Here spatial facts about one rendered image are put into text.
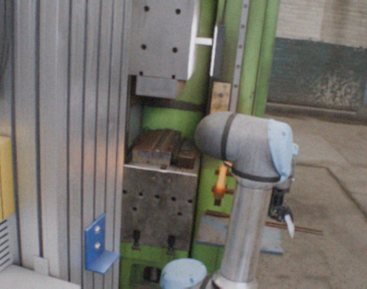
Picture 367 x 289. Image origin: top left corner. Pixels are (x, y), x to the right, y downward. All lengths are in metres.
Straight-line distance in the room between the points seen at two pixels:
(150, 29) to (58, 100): 1.40
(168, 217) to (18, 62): 1.62
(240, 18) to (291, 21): 6.02
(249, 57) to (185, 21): 0.39
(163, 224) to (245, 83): 0.85
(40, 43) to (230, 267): 0.66
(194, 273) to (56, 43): 0.69
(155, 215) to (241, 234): 1.23
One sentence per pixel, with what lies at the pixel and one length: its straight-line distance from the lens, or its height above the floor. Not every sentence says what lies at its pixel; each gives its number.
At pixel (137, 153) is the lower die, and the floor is 0.97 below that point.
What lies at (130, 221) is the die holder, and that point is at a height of 0.60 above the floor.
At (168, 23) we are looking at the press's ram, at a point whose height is 1.63.
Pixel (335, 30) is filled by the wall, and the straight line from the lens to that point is 8.31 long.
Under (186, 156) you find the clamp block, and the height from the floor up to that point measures 0.98.
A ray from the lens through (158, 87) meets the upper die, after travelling 1.99.
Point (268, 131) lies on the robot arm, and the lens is 0.88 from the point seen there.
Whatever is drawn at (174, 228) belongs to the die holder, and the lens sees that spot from 2.16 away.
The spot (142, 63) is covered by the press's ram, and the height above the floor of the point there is 1.43.
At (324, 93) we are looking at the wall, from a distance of 8.39.
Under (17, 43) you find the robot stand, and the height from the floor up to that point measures 1.61.
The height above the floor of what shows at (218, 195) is 0.98.
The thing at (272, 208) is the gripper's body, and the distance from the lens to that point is 1.44.
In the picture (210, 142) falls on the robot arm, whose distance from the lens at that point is 0.91.
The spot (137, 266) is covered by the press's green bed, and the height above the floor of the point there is 0.29.
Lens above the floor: 1.67
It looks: 17 degrees down
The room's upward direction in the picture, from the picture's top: 6 degrees clockwise
